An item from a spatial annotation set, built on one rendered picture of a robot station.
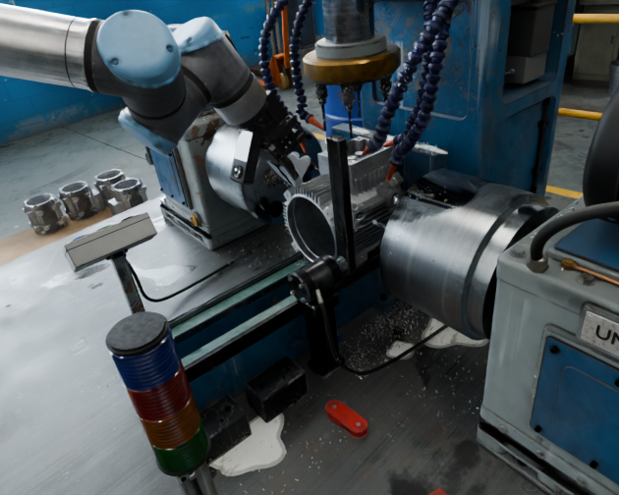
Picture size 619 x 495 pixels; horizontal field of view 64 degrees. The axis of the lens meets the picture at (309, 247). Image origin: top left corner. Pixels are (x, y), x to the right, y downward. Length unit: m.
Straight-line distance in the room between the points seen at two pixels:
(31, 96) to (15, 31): 5.74
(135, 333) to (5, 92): 5.94
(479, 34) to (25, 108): 5.81
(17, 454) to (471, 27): 1.13
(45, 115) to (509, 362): 6.14
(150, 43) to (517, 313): 0.56
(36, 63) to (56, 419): 0.67
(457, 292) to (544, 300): 0.14
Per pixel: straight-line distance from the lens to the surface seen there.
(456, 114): 1.09
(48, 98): 6.52
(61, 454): 1.04
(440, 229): 0.76
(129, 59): 0.66
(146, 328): 0.51
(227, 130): 1.25
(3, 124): 6.42
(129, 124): 0.79
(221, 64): 0.83
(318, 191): 0.96
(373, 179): 1.01
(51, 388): 1.18
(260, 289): 1.03
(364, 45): 0.92
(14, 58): 0.73
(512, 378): 0.76
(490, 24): 1.01
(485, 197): 0.78
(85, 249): 1.04
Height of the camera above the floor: 1.52
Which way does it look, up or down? 32 degrees down
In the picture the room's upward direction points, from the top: 7 degrees counter-clockwise
